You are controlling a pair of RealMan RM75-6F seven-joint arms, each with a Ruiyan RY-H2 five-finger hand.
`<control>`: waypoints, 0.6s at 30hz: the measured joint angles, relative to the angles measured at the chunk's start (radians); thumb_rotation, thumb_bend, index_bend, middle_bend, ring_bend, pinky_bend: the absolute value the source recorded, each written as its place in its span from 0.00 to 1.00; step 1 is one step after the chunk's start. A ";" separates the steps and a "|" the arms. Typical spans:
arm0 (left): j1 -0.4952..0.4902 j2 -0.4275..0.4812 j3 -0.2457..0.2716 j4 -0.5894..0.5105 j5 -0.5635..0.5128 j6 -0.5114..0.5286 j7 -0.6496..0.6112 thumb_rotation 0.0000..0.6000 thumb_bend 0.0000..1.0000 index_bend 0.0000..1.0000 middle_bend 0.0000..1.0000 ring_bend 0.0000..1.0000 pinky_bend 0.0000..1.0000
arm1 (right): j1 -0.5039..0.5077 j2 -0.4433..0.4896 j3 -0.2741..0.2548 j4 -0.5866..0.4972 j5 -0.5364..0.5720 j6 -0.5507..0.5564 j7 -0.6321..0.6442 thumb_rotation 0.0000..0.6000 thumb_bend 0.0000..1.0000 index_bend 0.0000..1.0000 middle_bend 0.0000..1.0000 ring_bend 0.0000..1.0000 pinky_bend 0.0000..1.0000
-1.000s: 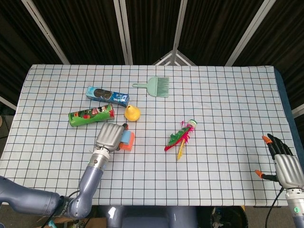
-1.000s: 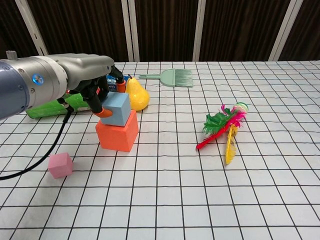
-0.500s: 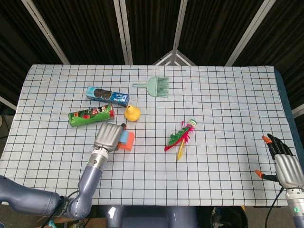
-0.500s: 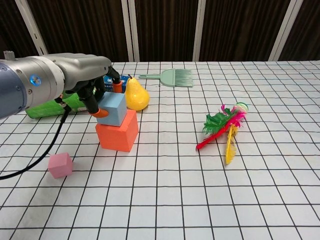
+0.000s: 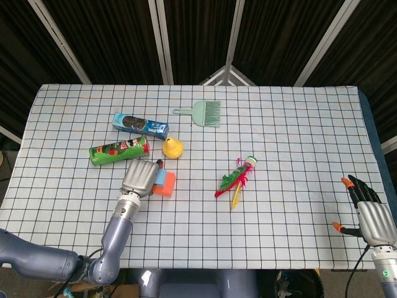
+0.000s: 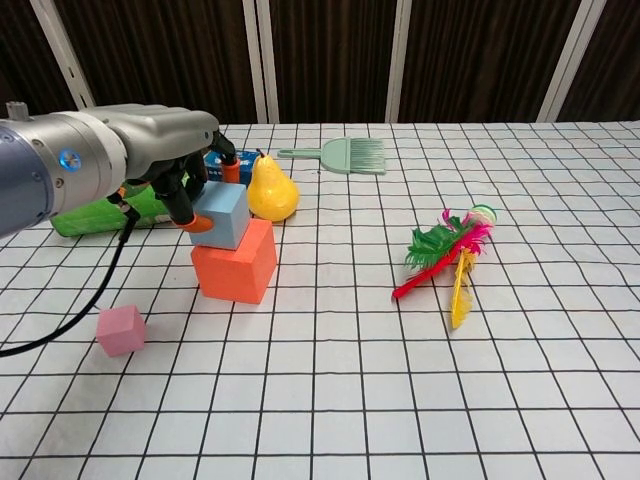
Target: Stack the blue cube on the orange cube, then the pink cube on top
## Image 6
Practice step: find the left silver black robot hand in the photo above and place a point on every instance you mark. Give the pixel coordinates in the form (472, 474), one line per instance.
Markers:
(160, 140)

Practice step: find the blue foam cube block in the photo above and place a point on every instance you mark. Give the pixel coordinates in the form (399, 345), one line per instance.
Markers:
(227, 215)

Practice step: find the small pink foam cube block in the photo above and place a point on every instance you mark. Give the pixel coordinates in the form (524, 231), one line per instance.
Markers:
(120, 330)

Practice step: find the large orange foam cube block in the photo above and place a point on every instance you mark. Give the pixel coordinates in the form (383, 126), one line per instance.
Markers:
(230, 272)

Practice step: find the dark pleated screen panel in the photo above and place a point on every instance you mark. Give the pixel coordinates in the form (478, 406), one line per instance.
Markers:
(20, 60)
(480, 60)
(615, 60)
(335, 60)
(160, 60)

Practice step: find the blue cookie box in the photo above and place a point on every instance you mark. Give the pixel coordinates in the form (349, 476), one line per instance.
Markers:
(247, 165)

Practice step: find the green potato chips can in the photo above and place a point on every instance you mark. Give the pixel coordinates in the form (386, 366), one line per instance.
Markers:
(100, 217)

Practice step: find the yellow toy pear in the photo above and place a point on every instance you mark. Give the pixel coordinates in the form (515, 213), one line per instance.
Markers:
(272, 195)

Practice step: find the mint green plastic brush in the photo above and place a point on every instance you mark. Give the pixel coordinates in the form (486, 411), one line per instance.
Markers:
(340, 157)

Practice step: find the colourful feather shuttlecock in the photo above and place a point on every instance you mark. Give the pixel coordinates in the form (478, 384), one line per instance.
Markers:
(430, 245)

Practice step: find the white black checkered tablecloth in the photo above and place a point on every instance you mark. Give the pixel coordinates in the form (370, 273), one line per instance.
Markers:
(350, 400)

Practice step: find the white screen frame post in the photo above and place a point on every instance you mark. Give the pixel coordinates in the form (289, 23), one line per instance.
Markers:
(67, 60)
(569, 60)
(268, 75)
(400, 60)

